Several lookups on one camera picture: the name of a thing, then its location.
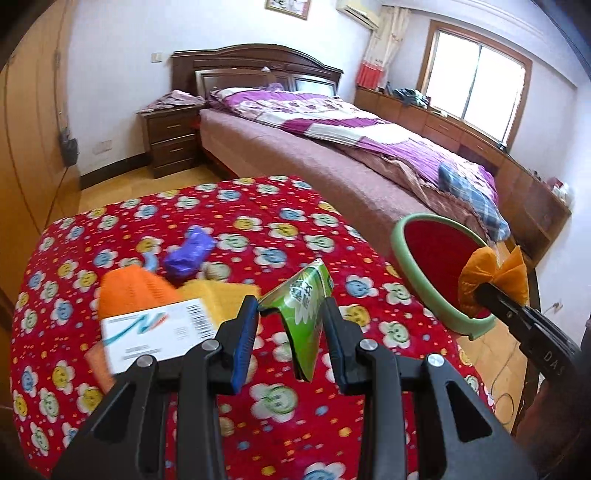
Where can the framed wall photo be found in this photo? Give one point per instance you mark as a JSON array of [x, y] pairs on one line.
[[286, 7]]

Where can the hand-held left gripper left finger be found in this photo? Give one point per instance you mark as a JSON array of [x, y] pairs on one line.
[[242, 355]]

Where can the dark wooden bed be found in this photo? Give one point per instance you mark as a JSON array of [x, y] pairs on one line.
[[286, 152]]

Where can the orange-yellow foam net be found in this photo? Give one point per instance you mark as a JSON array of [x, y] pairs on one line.
[[475, 277]]

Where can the long wooden cabinet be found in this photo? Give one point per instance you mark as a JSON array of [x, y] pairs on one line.
[[526, 203]]

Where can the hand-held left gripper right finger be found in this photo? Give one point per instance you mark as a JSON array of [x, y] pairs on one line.
[[337, 350]]

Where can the green snack packet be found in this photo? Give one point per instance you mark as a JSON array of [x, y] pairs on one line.
[[304, 318]]

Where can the red bin with green rim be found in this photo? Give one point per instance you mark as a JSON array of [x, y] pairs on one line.
[[429, 258]]

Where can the white barcode card box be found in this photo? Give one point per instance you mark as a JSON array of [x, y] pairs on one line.
[[147, 341]]

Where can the pink and white containers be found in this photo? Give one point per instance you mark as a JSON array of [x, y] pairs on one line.
[[562, 190]]

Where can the dark crumpled clothes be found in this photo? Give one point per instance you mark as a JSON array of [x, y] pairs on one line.
[[411, 97]]

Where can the floral curtain with red hem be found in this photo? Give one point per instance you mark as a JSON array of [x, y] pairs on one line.
[[378, 55]]

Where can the light wooden wardrobe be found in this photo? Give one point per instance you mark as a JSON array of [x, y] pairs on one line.
[[27, 138]]

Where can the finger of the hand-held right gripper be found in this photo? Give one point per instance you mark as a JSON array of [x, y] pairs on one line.
[[503, 302]]

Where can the red floral blanket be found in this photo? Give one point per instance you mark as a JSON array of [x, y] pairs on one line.
[[277, 221]]

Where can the purple floral quilt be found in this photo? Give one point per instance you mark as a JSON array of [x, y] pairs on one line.
[[351, 124]]

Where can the yellow foam fruit net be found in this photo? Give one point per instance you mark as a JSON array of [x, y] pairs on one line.
[[217, 295]]

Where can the pink folded clothes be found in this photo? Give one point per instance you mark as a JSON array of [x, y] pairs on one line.
[[173, 99]]

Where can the orange foam fruit net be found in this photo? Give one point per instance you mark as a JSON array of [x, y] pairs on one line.
[[134, 288]]

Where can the white air conditioner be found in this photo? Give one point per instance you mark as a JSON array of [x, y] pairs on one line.
[[360, 14]]

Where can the orange snack packet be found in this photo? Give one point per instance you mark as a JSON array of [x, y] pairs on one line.
[[98, 364]]

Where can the blue plaid cloth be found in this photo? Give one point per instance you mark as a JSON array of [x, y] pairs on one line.
[[466, 194]]

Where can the purple crumpled wrapper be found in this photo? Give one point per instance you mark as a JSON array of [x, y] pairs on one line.
[[187, 256]]

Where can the wooden framed window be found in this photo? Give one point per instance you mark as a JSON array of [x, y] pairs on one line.
[[475, 78]]

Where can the dark wooden nightstand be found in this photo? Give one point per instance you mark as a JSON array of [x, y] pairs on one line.
[[171, 147]]

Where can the white wall outlet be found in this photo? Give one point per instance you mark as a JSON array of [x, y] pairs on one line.
[[104, 146]]

